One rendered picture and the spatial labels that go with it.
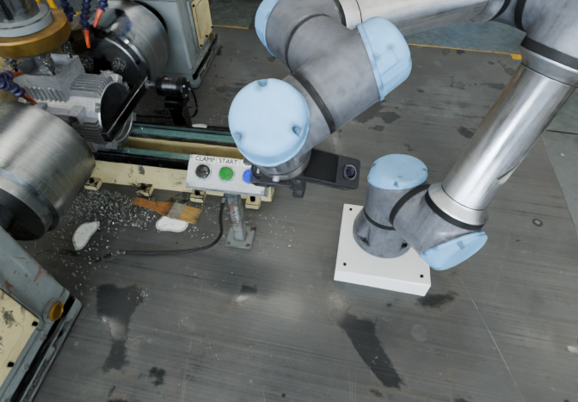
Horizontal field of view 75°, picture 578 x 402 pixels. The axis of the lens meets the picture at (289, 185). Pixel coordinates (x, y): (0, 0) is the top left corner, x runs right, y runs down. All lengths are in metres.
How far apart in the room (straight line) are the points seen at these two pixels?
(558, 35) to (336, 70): 0.36
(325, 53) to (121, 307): 0.77
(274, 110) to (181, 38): 1.10
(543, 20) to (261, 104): 0.45
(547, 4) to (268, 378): 0.79
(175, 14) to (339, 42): 1.04
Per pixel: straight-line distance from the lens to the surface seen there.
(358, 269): 0.91
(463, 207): 0.72
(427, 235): 0.74
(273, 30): 0.48
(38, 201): 0.88
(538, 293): 1.09
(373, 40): 0.39
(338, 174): 0.54
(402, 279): 0.91
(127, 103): 1.10
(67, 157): 0.92
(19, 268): 0.85
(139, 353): 0.93
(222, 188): 0.78
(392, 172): 0.80
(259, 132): 0.33
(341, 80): 0.37
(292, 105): 0.34
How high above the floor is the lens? 1.63
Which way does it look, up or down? 49 degrees down
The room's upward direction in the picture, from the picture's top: straight up
